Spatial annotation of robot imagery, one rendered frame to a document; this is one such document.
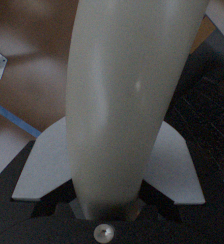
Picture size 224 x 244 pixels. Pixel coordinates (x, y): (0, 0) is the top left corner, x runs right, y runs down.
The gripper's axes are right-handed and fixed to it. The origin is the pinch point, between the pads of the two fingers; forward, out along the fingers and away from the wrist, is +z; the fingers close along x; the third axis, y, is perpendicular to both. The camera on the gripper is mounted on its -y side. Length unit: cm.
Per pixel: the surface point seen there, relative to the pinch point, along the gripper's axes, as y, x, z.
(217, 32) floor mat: -16, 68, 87
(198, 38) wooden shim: -10, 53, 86
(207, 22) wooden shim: -21, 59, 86
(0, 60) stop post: 2, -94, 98
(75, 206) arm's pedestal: 79, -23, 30
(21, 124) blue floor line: 61, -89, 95
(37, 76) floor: 18, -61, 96
